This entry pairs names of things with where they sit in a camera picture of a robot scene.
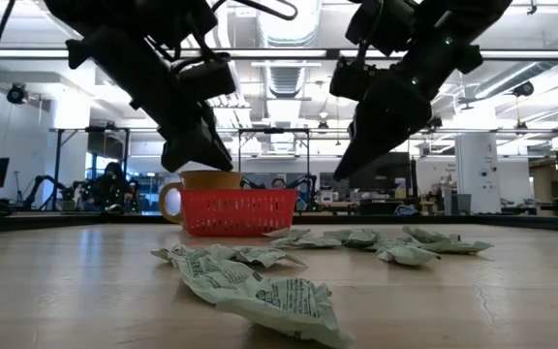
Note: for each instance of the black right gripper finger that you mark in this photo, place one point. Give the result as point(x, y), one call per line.
point(371, 150)
point(352, 133)

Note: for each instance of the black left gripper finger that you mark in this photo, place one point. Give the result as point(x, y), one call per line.
point(209, 118)
point(192, 152)

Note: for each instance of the red plastic basket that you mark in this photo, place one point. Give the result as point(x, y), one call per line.
point(238, 213)

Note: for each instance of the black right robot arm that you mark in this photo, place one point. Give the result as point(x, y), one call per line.
point(453, 24)

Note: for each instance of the black background robot arm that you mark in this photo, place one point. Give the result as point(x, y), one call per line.
point(46, 178)

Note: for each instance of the blue background robot arm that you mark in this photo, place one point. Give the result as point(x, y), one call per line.
point(303, 186)

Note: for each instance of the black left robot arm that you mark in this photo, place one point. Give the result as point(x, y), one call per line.
point(114, 19)

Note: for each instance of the amber yellow mug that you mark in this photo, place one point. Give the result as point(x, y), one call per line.
point(211, 180)

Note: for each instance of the large black monitor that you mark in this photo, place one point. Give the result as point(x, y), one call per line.
point(390, 179)

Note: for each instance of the black bar with light strips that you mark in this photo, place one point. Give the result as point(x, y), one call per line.
point(331, 52)

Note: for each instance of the person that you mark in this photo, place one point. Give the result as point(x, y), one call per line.
point(279, 183)
point(109, 186)

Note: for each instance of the white pillar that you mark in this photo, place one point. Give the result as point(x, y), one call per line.
point(477, 169)

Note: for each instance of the grey trash bin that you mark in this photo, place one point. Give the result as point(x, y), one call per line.
point(464, 203)

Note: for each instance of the brown cabinet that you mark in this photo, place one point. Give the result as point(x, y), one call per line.
point(544, 181)

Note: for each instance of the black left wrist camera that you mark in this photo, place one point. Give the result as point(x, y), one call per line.
point(208, 77)

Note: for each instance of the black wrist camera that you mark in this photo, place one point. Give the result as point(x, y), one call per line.
point(351, 80)
point(208, 77)

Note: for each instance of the black ceiling-hung camera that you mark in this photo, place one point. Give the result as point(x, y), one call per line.
point(16, 94)
point(523, 89)
point(434, 123)

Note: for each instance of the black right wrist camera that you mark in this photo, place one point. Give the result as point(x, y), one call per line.
point(351, 80)

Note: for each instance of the black background frame stand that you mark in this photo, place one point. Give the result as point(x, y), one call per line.
point(274, 130)
point(57, 165)

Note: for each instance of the silver air duct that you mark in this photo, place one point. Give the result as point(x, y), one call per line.
point(286, 29)

